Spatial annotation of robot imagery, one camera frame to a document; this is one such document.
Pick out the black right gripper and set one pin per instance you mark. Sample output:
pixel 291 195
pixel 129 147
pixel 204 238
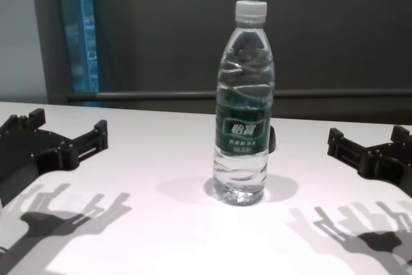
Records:
pixel 389 162

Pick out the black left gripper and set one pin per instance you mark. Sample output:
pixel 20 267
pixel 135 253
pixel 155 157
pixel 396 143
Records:
pixel 32 149

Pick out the clear water bottle green label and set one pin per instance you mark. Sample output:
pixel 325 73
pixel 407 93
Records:
pixel 243 133

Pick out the grey handrail bar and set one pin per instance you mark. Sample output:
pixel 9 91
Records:
pixel 145 96

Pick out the green YES button black base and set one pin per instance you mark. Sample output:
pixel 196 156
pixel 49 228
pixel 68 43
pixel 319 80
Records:
pixel 272 139

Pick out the blue glass window strip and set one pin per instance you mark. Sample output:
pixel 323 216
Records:
pixel 80 30

